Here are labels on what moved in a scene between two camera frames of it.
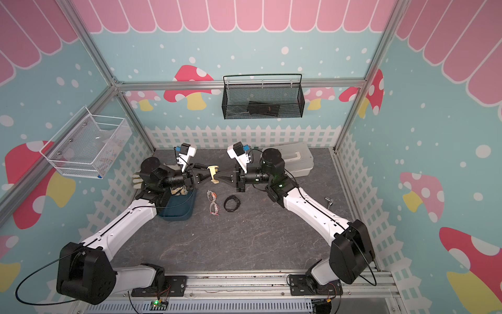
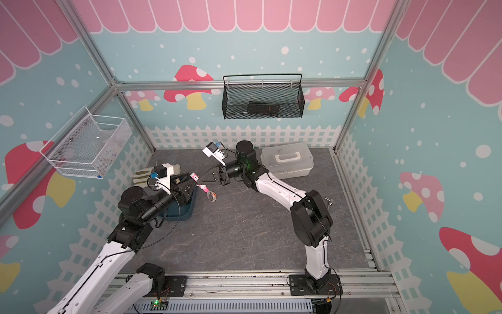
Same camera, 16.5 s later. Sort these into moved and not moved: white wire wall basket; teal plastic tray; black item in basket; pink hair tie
Moved: pink hair tie
Not moved: white wire wall basket; teal plastic tray; black item in basket
